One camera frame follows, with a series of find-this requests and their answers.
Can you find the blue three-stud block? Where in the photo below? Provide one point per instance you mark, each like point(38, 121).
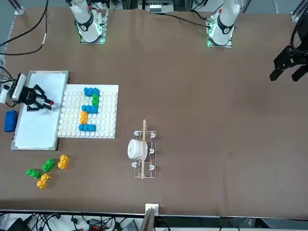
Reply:
point(91, 109)
point(87, 127)
point(91, 91)

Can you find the silver framed whiteboard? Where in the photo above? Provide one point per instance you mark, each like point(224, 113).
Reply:
point(38, 130)

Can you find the white pen red cap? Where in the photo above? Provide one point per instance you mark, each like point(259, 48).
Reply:
point(52, 102)

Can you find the white studded baseplate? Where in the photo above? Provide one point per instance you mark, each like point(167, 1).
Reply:
point(106, 115)

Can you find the black power adapter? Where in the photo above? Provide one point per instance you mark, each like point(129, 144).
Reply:
point(16, 225)

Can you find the aluminium camera post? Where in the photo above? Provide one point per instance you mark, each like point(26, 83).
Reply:
point(149, 219)

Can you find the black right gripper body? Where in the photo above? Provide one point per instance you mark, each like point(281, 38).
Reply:
point(27, 95)

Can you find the grey power strip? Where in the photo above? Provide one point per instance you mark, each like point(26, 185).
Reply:
point(155, 7)

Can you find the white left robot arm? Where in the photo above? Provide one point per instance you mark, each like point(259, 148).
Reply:
point(225, 24)

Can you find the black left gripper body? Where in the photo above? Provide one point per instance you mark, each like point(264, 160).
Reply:
point(300, 56)

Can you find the aluminium frame profile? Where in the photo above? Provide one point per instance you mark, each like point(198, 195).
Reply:
point(19, 8)
point(297, 12)

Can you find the white cup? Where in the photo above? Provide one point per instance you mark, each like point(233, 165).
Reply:
point(134, 149)

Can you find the red black power device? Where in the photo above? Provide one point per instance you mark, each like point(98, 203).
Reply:
point(94, 226)

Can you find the blue whiteboard eraser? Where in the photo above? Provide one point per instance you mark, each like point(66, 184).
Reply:
point(10, 121)

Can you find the yellow two-stud block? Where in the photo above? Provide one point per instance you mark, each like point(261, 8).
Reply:
point(63, 162)
point(43, 181)
point(83, 118)

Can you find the wooden rod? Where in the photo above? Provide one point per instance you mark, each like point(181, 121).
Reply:
point(144, 127)

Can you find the green two-stud block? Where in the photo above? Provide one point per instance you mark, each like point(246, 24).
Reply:
point(95, 99)
point(48, 165)
point(33, 173)

